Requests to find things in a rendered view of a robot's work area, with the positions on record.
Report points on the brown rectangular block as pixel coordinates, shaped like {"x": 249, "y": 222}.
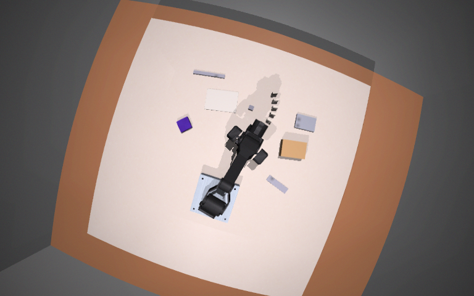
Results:
{"x": 293, "y": 149}

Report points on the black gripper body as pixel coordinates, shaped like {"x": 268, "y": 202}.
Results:
{"x": 235, "y": 132}

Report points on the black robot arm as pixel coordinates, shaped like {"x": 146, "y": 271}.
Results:
{"x": 249, "y": 144}

